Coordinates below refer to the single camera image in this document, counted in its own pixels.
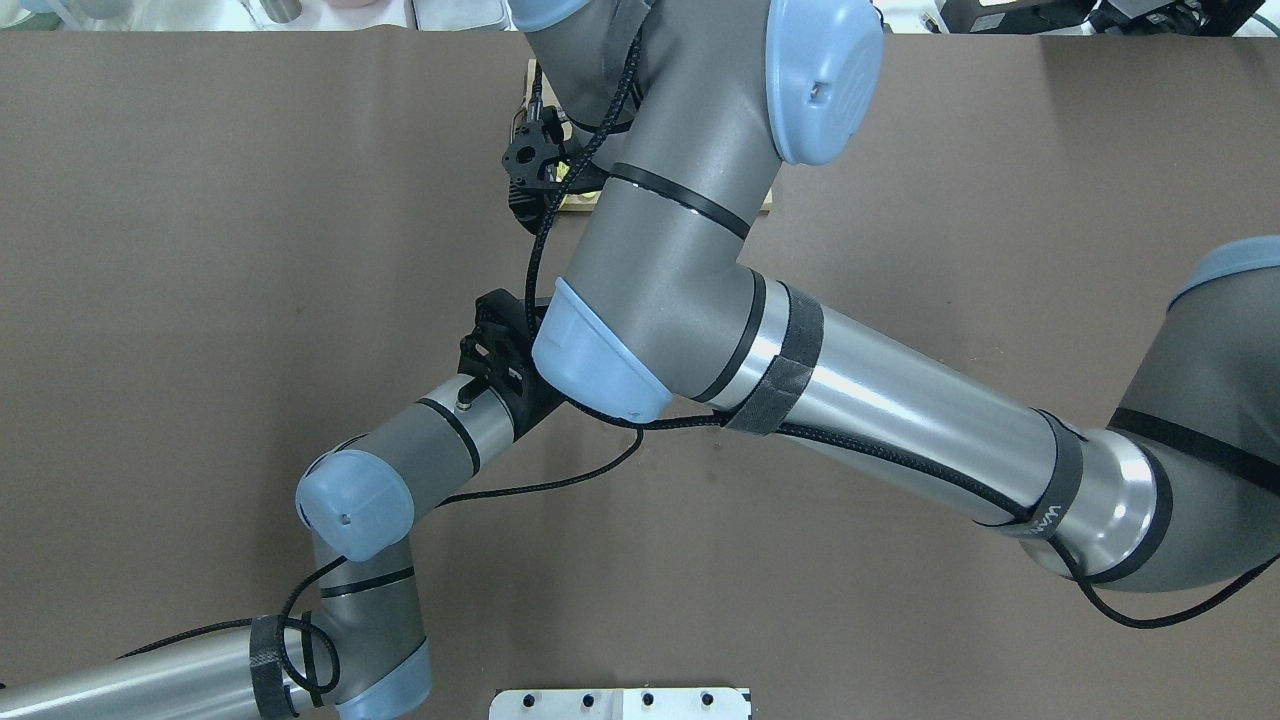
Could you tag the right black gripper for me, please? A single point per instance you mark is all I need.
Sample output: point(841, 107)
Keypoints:
point(586, 178)

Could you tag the white camera mast base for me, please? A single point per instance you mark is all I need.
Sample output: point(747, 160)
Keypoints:
point(623, 703)

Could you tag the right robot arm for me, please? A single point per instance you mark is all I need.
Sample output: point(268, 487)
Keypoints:
point(698, 103)

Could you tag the metal tray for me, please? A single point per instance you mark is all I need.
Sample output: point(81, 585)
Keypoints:
point(461, 15)

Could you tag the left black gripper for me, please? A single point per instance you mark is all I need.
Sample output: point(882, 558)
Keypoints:
point(537, 402)

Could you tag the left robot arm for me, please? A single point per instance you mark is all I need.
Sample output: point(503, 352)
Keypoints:
point(350, 636)

